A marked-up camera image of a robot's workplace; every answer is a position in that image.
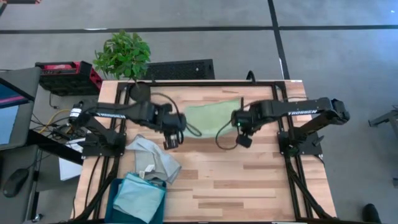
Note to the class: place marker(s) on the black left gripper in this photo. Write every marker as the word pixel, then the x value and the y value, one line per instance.
pixel 171 121

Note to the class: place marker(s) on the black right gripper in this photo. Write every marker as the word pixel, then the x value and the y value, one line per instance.
pixel 245 119

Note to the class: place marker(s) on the grey waffle microfiber towel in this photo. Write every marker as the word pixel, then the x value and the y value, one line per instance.
pixel 152 155

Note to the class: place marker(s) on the green microfiber towel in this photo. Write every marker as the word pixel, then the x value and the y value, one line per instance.
pixel 211 116

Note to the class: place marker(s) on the light blue teal-edged towel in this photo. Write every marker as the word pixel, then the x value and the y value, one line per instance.
pixel 138 196

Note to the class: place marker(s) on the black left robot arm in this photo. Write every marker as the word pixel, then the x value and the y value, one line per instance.
pixel 109 115

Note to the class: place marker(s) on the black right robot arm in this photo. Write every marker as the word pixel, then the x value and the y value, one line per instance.
pixel 298 110

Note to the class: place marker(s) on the black plant pot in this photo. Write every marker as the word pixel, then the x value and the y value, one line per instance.
pixel 140 91

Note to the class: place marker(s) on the black keyboard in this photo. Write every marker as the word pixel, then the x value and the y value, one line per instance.
pixel 180 70

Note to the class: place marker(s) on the teal plastic bin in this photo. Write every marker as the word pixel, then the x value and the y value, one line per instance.
pixel 109 211

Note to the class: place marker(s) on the green leafy plant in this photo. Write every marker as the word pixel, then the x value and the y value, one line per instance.
pixel 122 56

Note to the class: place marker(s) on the white paper sheet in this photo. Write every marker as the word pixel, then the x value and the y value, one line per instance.
pixel 68 168

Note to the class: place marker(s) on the red and black tool case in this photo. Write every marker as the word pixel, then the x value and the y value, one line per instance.
pixel 65 77

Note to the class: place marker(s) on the grey chair base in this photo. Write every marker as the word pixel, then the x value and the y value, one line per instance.
pixel 384 118

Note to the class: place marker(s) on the person's black shoe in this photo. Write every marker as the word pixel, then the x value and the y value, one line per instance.
pixel 371 213

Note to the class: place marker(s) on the monitor with blue screen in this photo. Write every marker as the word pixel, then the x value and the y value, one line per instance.
pixel 12 118

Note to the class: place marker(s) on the black computer mouse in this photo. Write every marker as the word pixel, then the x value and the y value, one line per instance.
pixel 15 183

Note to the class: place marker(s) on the grey office desk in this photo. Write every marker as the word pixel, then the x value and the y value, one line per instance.
pixel 12 211

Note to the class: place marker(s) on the black metal table frame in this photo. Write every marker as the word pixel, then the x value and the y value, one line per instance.
pixel 199 83

